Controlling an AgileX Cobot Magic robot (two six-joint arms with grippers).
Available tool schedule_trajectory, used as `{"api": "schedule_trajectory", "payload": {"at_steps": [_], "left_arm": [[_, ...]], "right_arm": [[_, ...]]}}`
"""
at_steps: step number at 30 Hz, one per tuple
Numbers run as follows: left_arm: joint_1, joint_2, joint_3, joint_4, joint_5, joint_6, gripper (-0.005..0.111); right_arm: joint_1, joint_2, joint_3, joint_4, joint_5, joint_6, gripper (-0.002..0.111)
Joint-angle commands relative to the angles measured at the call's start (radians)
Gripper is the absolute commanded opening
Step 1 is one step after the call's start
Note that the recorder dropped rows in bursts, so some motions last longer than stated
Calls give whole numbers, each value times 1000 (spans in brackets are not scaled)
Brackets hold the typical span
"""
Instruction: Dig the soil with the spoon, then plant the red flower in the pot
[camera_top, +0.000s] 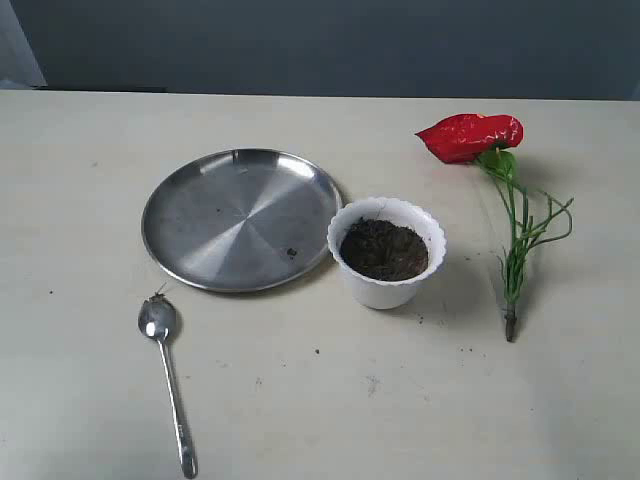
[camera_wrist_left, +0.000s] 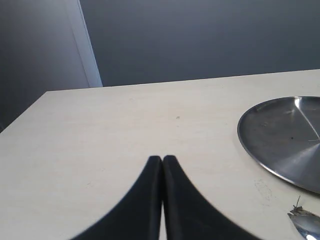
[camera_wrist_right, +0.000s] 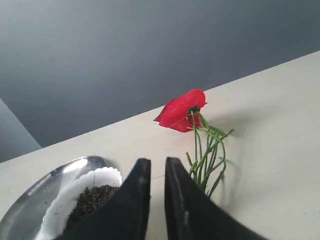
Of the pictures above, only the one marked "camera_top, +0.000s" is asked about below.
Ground steel spoon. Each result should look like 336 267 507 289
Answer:
137 293 198 479

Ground red artificial flower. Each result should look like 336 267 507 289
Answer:
416 113 573 343

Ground dark soil in pot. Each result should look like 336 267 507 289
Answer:
339 218 429 282

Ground white scalloped flower pot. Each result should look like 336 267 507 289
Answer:
327 197 447 310

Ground round steel plate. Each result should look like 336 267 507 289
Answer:
141 148 344 293

